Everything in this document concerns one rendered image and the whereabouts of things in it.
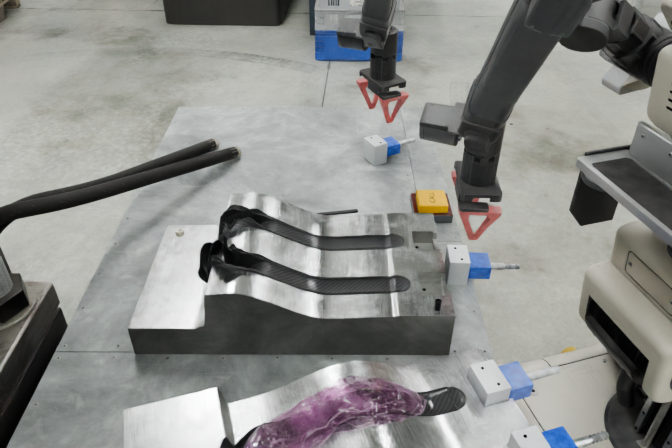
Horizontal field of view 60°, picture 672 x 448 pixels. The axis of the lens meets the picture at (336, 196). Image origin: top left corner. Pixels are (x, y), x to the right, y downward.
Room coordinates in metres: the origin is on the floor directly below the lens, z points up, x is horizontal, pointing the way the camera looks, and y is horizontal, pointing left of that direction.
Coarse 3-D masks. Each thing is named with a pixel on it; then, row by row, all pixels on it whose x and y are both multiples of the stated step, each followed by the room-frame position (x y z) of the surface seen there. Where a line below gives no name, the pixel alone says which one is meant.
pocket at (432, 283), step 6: (420, 276) 0.71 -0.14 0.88; (426, 276) 0.71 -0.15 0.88; (432, 276) 0.71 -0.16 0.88; (438, 276) 0.71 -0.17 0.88; (444, 276) 0.71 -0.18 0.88; (420, 282) 0.71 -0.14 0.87; (426, 282) 0.71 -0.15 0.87; (432, 282) 0.71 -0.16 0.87; (438, 282) 0.71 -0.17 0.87; (444, 282) 0.70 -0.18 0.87; (426, 288) 0.70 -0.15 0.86; (432, 288) 0.70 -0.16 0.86; (438, 288) 0.70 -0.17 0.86; (444, 288) 0.69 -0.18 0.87; (426, 294) 0.69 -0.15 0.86; (432, 294) 0.69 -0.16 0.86; (438, 294) 0.69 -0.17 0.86; (444, 294) 0.68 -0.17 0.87
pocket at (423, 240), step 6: (414, 234) 0.82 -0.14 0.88; (420, 234) 0.82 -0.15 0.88; (426, 234) 0.82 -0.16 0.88; (432, 234) 0.82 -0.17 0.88; (414, 240) 0.82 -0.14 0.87; (420, 240) 0.82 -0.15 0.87; (426, 240) 0.82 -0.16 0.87; (432, 240) 0.82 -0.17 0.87; (414, 246) 0.81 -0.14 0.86; (420, 246) 0.81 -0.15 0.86; (426, 246) 0.81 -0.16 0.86; (432, 246) 0.81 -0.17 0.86
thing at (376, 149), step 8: (376, 136) 1.23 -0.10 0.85; (368, 144) 1.21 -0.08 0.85; (376, 144) 1.19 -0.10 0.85; (384, 144) 1.20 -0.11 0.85; (392, 144) 1.22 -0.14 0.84; (400, 144) 1.24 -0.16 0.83; (368, 152) 1.21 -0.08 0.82; (376, 152) 1.19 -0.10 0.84; (384, 152) 1.20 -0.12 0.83; (392, 152) 1.21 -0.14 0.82; (368, 160) 1.21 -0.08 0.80; (376, 160) 1.19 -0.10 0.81; (384, 160) 1.20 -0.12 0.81
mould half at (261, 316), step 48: (192, 240) 0.83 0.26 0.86; (240, 240) 0.74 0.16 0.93; (288, 240) 0.77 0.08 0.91; (144, 288) 0.70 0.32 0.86; (192, 288) 0.70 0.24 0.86; (240, 288) 0.63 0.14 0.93; (288, 288) 0.66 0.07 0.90; (144, 336) 0.62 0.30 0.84; (192, 336) 0.62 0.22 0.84; (240, 336) 0.62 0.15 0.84; (288, 336) 0.62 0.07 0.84; (336, 336) 0.62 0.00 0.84; (384, 336) 0.62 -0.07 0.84; (432, 336) 0.62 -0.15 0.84
